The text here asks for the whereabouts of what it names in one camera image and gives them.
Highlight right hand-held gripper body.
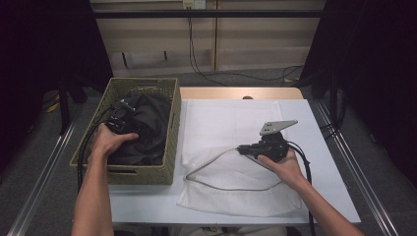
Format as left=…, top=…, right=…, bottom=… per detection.
left=253, top=119, right=299, bottom=163

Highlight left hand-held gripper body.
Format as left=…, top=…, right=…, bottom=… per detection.
left=104, top=98, right=137, bottom=135

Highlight dark cloth garment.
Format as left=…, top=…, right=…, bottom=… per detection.
left=107, top=91, right=172, bottom=166

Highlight white mesh laundry bag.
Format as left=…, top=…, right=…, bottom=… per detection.
left=176, top=99, right=303, bottom=218

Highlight green woven basket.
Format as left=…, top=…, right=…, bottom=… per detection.
left=68, top=77, right=182, bottom=186

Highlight person's right hand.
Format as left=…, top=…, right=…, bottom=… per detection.
left=257, top=148, right=308, bottom=191

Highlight person's left hand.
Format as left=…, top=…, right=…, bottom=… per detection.
left=89, top=123, right=140, bottom=158

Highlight white table cover sheet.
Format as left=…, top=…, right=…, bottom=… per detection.
left=109, top=98, right=362, bottom=225

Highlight black metal stand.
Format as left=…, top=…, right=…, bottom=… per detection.
left=328, top=70, right=340, bottom=124
left=58, top=73, right=88, bottom=136

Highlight yellow floor strip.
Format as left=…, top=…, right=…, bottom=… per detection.
left=46, top=94, right=62, bottom=114

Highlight person's light trousers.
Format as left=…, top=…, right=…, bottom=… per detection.
left=170, top=225, right=288, bottom=236

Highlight black curtain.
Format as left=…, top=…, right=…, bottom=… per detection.
left=0, top=0, right=114, bottom=171
left=299, top=0, right=417, bottom=188

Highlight black horizontal metal bar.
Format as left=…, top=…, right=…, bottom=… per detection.
left=92, top=9, right=326, bottom=19

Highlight right hand-held gripper cable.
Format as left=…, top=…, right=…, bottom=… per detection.
left=286, top=141, right=317, bottom=236

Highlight hand-held gripper cable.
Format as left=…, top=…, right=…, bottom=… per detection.
left=286, top=141, right=317, bottom=236
left=77, top=106, right=114, bottom=195

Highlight left hand-held gripper cable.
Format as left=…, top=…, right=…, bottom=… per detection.
left=77, top=106, right=114, bottom=195

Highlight black floor cable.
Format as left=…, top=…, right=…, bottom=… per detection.
left=209, top=64, right=304, bottom=83

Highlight metal floor rail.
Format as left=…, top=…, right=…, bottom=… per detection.
left=314, top=101, right=399, bottom=236
left=6, top=104, right=83, bottom=236

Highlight black hanging wall cable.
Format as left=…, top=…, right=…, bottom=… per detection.
left=187, top=8, right=229, bottom=87

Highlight white wall socket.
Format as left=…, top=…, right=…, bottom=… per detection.
left=182, top=0, right=207, bottom=10

